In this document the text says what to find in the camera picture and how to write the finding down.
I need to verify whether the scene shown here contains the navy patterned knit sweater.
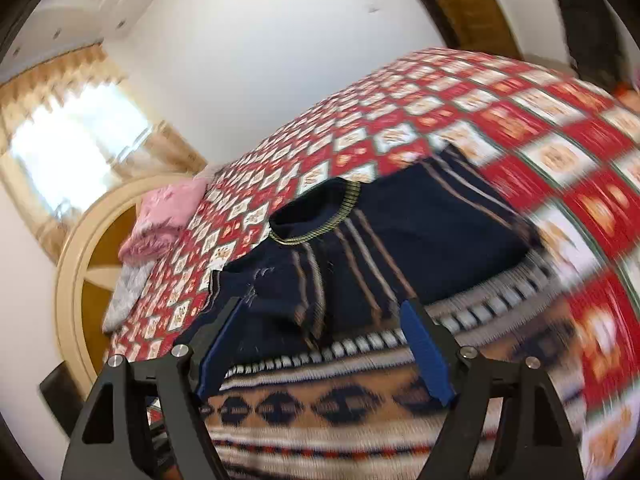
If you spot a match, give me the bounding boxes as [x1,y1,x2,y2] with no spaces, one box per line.
[150,147,601,480]

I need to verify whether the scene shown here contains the red checked printed blanket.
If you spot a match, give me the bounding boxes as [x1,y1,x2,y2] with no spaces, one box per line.
[102,47,640,480]

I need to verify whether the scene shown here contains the beige patterned curtain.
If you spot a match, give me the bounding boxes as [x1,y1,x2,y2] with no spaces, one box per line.
[0,45,207,261]

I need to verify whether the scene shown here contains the grey pillow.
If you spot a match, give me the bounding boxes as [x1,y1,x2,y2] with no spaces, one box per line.
[102,262,156,333]

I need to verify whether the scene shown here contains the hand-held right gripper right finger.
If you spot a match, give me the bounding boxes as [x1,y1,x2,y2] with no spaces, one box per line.
[399,299,586,480]

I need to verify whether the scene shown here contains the cream round headboard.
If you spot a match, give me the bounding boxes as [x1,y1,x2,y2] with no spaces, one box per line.
[54,174,201,386]

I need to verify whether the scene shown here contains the bright window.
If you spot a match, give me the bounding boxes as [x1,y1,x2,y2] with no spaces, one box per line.
[10,82,151,188]

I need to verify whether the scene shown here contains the brown wooden door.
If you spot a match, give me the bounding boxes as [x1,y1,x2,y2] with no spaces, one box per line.
[405,0,523,58]

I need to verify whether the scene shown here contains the dark bedside cabinet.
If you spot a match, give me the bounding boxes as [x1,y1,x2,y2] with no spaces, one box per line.
[39,362,86,436]

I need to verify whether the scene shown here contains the pink folded cloth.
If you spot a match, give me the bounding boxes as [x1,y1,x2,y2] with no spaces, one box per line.
[119,177,208,263]

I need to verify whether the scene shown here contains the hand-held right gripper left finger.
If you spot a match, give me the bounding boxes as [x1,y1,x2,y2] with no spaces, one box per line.
[60,296,247,480]

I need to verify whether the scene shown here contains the dark hanging clothes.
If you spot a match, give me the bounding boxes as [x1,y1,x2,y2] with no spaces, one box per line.
[547,0,626,88]

